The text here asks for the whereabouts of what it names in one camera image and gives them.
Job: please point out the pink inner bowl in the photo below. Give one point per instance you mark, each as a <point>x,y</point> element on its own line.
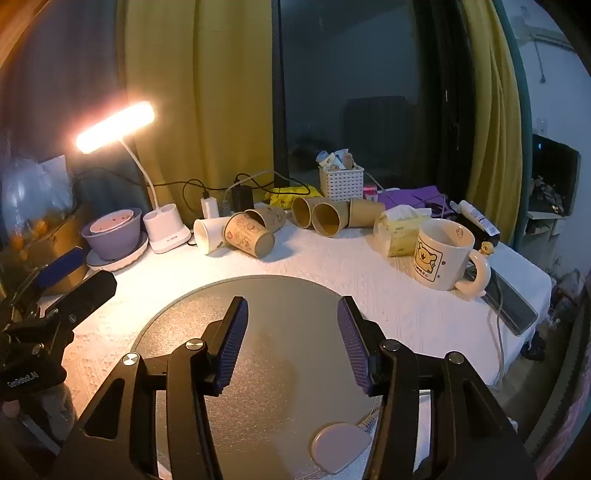
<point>113,224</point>

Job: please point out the dark window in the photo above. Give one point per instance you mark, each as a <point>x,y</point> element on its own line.
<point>369,83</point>

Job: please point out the person's left hand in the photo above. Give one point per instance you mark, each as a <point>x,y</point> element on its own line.
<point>8,409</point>

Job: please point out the black charger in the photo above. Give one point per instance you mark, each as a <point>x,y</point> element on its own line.
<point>242,198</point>

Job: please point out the small pink box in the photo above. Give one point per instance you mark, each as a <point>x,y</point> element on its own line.
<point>370,193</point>

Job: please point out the white plate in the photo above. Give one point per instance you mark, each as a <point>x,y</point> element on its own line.
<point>134,256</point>

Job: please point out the small printed brown paper cup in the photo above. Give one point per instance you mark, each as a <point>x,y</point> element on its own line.
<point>272,219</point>

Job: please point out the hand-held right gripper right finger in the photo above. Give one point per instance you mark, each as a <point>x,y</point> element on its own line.
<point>353,347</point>

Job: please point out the white cream tube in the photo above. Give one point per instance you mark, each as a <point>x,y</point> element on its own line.
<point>478,217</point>

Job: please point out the white paper cup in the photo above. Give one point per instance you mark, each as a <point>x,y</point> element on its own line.
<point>207,235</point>

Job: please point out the white desk lamp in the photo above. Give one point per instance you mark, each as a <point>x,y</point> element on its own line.
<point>168,227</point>

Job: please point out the purple folder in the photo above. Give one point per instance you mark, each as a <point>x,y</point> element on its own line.
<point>411,196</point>

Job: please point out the white tablecloth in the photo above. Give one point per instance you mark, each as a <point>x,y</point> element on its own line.
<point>323,263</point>

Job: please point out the cardboard box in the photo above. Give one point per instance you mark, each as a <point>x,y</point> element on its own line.
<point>64,230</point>

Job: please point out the large printed brown paper cup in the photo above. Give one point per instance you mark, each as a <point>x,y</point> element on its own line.
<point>247,237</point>

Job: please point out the clear plastic bag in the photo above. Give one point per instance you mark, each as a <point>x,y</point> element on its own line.
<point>32,189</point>

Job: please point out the white plastic basket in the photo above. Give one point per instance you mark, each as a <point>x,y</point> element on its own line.
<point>341,183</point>

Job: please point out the yellow tissue pack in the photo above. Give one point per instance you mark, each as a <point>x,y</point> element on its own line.
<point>397,235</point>

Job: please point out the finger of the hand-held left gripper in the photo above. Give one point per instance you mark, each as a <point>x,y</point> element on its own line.
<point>90,290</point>
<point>62,271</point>

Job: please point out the yellow plastic bag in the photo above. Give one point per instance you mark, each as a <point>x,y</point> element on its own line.
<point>288,196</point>

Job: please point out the yellow curtain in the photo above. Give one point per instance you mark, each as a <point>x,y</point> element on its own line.
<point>194,92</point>
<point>491,115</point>

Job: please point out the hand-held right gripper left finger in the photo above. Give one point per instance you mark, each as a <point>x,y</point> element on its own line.
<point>232,347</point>

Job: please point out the white charger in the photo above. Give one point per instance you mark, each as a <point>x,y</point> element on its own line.
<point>210,207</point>

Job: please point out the small packets in basket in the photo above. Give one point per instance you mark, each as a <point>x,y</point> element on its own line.
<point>345,160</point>

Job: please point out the white bear mug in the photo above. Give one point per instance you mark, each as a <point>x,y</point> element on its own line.
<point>438,261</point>

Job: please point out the black monitor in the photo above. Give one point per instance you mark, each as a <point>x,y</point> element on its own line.
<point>554,170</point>

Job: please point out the purple bowl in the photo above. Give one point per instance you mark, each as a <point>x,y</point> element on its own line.
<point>111,242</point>

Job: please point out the plain brown paper cup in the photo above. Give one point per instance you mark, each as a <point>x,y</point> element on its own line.
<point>364,212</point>
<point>302,211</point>
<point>328,219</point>

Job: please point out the round grey tray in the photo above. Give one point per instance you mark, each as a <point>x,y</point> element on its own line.
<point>277,323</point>

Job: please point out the dark phone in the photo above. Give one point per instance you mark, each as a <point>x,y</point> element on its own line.
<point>512,307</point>

